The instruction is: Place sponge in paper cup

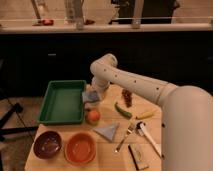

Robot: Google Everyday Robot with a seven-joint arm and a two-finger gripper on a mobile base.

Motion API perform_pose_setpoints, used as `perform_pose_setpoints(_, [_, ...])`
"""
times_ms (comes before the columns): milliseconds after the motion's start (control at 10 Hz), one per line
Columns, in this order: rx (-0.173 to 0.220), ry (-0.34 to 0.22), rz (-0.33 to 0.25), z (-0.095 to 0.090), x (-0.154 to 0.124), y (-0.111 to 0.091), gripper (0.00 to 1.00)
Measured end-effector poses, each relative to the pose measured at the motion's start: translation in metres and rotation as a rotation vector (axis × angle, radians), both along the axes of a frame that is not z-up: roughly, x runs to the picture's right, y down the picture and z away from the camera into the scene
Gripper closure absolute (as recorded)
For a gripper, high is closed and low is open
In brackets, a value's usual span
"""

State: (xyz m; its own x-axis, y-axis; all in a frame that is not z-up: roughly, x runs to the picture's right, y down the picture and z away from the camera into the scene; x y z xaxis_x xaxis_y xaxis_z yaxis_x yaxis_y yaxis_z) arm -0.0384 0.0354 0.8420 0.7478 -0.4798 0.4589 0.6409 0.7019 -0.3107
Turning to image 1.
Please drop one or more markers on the green plastic tray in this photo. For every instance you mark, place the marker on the green plastic tray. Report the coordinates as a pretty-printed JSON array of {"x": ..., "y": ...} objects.
[{"x": 62, "y": 103}]

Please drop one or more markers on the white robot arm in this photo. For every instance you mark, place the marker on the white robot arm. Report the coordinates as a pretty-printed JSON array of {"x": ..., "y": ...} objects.
[{"x": 187, "y": 114}]

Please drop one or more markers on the dark purple bowl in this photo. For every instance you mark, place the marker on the dark purple bowl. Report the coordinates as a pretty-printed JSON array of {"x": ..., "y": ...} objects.
[{"x": 47, "y": 145}]

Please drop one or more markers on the blue-grey sponge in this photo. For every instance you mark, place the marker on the blue-grey sponge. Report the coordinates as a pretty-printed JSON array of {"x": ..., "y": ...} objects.
[{"x": 90, "y": 96}]

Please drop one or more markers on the yellow corn cob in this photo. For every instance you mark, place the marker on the yellow corn cob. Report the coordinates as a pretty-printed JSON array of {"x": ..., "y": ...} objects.
[{"x": 144, "y": 115}]

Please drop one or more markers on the green chili pepper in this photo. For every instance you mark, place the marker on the green chili pepper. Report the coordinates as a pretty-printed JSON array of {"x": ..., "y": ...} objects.
[{"x": 123, "y": 112}]

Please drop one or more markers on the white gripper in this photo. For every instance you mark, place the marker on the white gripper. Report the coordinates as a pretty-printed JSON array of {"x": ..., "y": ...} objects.
[{"x": 100, "y": 86}]

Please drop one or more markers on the brown rectangular block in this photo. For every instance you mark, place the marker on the brown rectangular block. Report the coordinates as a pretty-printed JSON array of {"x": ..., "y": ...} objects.
[{"x": 138, "y": 157}]

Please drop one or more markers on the white plastic spatula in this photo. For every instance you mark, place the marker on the white plastic spatula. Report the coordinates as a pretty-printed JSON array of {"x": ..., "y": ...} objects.
[{"x": 141, "y": 127}]

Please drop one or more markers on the dark red grape bunch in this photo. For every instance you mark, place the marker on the dark red grape bunch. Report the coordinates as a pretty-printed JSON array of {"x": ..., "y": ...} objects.
[{"x": 127, "y": 96}]

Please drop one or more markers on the orange paper cup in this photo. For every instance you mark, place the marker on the orange paper cup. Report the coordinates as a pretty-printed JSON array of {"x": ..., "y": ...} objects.
[{"x": 93, "y": 117}]

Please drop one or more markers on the grey triangular cloth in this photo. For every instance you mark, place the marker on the grey triangular cloth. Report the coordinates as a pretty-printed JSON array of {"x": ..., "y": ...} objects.
[{"x": 108, "y": 132}]

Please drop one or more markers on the metal fork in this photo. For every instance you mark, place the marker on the metal fork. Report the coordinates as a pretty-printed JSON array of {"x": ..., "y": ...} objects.
[{"x": 129, "y": 131}]

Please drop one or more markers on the orange bowl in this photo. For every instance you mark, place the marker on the orange bowl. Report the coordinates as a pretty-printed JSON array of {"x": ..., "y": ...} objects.
[{"x": 80, "y": 149}]

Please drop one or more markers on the black tripod stand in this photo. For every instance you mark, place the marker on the black tripod stand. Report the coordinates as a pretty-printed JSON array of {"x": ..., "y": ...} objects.
[{"x": 18, "y": 119}]

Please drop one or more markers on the red object on ledge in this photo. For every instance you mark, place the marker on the red object on ledge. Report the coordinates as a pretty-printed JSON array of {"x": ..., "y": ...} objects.
[{"x": 47, "y": 22}]

